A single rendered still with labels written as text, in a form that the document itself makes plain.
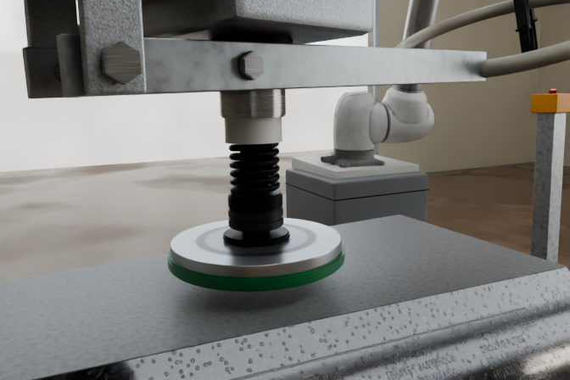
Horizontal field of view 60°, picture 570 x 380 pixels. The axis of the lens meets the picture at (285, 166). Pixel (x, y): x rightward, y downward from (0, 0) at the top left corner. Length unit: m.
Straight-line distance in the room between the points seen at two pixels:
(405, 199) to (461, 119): 5.88
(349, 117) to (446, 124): 5.69
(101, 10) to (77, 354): 0.31
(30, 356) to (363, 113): 1.48
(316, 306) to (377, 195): 1.20
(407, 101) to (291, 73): 1.34
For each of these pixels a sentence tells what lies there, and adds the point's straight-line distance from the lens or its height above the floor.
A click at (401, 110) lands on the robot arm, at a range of 1.88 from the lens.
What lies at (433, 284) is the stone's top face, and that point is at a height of 0.85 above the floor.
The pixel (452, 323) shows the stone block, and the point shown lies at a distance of 0.61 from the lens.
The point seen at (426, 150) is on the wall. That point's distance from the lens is 7.26.
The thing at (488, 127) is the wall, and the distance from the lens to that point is 8.04.
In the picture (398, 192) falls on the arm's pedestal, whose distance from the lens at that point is 1.80.
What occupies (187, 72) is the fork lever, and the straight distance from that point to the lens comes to 0.48.
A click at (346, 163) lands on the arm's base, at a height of 0.84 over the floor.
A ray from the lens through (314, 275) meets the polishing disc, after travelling 0.55.
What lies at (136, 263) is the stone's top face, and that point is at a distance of 0.75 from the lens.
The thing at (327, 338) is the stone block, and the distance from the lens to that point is 0.54.
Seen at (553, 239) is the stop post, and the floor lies 0.45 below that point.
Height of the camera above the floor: 1.08
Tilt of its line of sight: 8 degrees down
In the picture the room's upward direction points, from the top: 1 degrees counter-clockwise
